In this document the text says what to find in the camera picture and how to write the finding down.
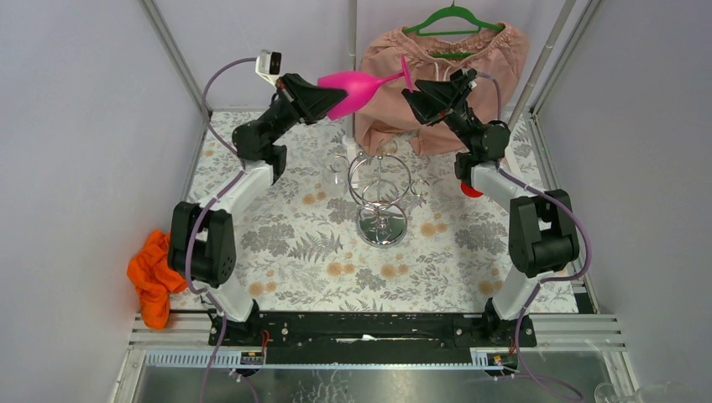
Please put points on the clear ribbed wine glass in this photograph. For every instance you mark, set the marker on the clear ribbed wine glass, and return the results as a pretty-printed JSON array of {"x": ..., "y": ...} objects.
[{"x": 335, "y": 176}]

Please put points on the orange cloth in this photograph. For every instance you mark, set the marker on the orange cloth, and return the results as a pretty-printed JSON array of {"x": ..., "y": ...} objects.
[{"x": 154, "y": 281}]

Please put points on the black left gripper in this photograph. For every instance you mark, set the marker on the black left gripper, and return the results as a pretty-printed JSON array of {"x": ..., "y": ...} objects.
[{"x": 292, "y": 96}]

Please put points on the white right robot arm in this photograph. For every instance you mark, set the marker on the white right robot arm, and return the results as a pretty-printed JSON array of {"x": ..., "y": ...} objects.
[{"x": 543, "y": 237}]

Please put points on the pink drawstring shorts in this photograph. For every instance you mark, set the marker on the pink drawstring shorts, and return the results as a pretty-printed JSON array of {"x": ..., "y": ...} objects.
[{"x": 498, "y": 56}]

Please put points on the red plastic wine glass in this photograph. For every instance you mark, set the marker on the red plastic wine glass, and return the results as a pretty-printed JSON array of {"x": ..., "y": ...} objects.
[{"x": 470, "y": 191}]

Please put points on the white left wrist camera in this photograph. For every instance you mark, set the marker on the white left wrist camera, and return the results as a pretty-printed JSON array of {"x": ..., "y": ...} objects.
[{"x": 268, "y": 65}]

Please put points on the chrome wire glass rack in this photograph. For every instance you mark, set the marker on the chrome wire glass rack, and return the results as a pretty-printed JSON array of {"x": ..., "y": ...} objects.
[{"x": 380, "y": 184}]

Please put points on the pink plastic wine glass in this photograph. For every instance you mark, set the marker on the pink plastic wine glass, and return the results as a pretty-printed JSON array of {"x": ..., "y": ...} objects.
[{"x": 360, "y": 88}]

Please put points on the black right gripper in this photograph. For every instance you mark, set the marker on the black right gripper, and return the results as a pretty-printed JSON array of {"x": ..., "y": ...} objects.
[{"x": 436, "y": 97}]

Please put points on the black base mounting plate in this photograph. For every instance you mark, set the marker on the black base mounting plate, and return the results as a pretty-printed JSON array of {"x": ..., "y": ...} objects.
[{"x": 311, "y": 337}]

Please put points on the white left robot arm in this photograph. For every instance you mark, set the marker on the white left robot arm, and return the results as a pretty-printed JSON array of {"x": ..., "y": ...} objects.
[{"x": 202, "y": 241}]

